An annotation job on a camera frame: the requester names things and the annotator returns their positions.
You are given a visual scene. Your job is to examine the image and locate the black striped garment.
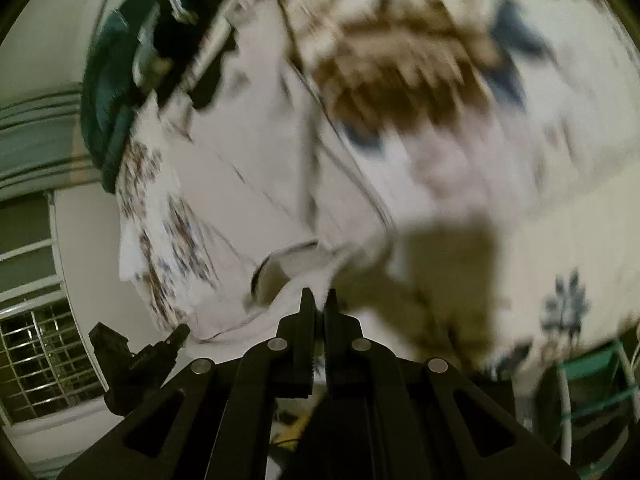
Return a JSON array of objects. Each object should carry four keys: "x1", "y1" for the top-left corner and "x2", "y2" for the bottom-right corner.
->
[{"x1": 132, "y1": 0, "x2": 224, "y2": 105}]

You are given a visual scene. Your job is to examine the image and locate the floral bed sheet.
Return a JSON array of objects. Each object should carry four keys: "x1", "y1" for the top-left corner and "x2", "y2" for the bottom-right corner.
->
[{"x1": 117, "y1": 0, "x2": 640, "y2": 386}]

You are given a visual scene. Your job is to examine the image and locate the grey-green striped curtain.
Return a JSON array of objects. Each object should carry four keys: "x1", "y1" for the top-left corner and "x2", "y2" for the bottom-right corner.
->
[{"x1": 0, "y1": 82, "x2": 101, "y2": 200}]

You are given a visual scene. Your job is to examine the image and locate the dark green folded blanket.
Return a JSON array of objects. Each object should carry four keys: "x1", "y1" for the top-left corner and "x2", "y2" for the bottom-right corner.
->
[{"x1": 80, "y1": 0, "x2": 163, "y2": 194}]

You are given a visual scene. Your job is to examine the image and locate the white printed shirt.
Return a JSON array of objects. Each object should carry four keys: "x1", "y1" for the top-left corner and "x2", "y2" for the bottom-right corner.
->
[{"x1": 116, "y1": 0, "x2": 393, "y2": 344}]

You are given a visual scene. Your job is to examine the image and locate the window with metal grille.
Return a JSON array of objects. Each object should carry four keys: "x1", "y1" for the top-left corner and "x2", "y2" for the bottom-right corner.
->
[{"x1": 0, "y1": 193, "x2": 104, "y2": 426}]

